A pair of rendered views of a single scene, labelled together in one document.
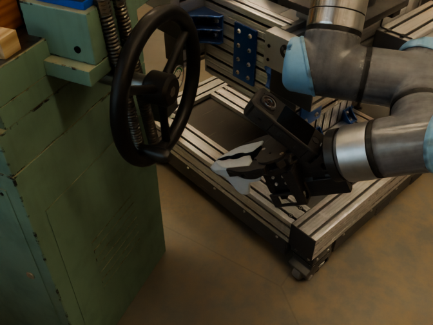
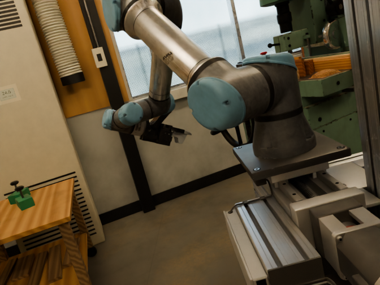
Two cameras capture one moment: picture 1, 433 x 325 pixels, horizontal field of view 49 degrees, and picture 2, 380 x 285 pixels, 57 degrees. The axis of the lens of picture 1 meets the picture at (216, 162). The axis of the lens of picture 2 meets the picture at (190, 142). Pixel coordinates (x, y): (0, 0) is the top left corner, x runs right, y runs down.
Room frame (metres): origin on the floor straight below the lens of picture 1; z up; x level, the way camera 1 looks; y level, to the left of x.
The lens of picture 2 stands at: (1.49, -1.06, 1.10)
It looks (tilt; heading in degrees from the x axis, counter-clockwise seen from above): 14 degrees down; 132
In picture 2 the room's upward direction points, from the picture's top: 14 degrees counter-clockwise
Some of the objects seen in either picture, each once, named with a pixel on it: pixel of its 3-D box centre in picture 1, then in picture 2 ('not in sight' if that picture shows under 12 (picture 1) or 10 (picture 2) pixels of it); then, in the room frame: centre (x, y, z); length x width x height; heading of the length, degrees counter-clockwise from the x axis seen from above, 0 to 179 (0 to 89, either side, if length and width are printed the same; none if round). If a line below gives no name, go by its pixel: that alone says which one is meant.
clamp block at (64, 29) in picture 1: (82, 16); not in sight; (0.79, 0.23, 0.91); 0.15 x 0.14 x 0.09; 156
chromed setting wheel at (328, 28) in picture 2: not in sight; (334, 34); (1.03, 0.48, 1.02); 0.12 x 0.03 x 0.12; 66
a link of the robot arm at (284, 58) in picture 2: not in sight; (270, 82); (1.11, -0.31, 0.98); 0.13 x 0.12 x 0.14; 73
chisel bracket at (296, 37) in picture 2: not in sight; (292, 42); (0.87, 0.43, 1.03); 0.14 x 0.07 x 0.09; 66
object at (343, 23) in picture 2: not in sight; (350, 30); (1.08, 0.51, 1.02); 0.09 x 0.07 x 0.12; 156
